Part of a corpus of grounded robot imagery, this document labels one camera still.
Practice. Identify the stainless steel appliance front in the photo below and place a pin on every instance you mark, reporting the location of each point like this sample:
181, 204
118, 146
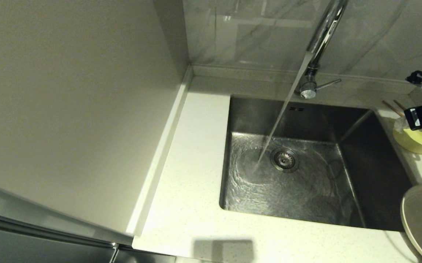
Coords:
31, 248

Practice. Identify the stainless steel sink basin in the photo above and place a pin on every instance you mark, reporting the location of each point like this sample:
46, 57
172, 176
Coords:
379, 182

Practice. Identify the yellow plastic bowl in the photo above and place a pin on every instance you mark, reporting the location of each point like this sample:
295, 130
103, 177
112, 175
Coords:
419, 142

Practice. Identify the grey cabinet side panel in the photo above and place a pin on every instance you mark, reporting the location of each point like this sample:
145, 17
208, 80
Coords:
68, 109

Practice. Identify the round metal drain strainer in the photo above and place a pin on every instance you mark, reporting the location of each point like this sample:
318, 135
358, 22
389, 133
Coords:
285, 159

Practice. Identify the chrome kitchen faucet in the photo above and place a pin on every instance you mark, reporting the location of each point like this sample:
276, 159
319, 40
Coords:
326, 29

